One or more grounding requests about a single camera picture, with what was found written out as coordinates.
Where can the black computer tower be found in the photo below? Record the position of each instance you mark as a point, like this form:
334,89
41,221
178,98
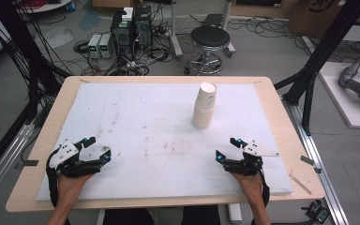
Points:
143,25
122,34

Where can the white box on computer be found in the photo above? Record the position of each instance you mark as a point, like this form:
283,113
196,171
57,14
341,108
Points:
127,14

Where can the small green circuit board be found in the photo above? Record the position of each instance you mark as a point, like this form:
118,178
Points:
318,213

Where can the black tape strip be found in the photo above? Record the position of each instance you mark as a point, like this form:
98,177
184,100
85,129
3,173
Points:
28,163
309,162

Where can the person's right hand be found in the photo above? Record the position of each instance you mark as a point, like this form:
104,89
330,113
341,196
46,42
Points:
247,184

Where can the person's leg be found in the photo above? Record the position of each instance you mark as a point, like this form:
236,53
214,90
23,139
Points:
128,217
201,215

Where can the thin wooden stick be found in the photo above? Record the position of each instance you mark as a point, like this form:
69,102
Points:
300,184

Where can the grey desk leg stand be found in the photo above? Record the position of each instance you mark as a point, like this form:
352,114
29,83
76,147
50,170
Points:
175,37
228,31

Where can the white platform board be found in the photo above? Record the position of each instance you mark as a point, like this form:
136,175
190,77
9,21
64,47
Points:
343,103

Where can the blue tape roll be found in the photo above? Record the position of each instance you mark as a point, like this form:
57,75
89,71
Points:
70,7

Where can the white foam mat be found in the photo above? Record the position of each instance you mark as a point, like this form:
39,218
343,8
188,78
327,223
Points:
156,131

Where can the white table leg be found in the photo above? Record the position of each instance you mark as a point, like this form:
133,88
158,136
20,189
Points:
235,214

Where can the grey power supply unit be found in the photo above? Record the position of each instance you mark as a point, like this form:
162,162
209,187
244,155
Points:
105,46
94,45

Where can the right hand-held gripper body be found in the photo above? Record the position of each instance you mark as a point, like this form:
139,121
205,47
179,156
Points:
251,157

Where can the aluminium floor rail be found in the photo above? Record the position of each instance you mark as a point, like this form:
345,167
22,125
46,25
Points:
3,165
315,175

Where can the white round table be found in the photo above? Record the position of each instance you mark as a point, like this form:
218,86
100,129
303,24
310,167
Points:
47,6

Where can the person's right leg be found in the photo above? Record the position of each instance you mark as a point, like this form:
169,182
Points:
201,215

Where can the person's left hand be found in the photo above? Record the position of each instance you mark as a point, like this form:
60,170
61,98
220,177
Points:
72,187

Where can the light wooden table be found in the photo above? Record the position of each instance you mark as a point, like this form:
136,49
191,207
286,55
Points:
296,125

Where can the brown cardboard box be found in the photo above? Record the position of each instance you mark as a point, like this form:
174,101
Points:
318,15

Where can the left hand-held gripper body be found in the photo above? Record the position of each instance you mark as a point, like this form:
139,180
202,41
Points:
65,154

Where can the black metal frame post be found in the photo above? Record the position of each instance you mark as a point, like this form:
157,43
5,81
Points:
322,53
18,40

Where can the stack of white paper cups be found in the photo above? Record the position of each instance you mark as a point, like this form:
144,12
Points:
204,106

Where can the black round stool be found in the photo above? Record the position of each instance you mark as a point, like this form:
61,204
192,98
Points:
210,37

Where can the person's left leg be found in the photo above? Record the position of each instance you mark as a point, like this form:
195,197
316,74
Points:
128,217

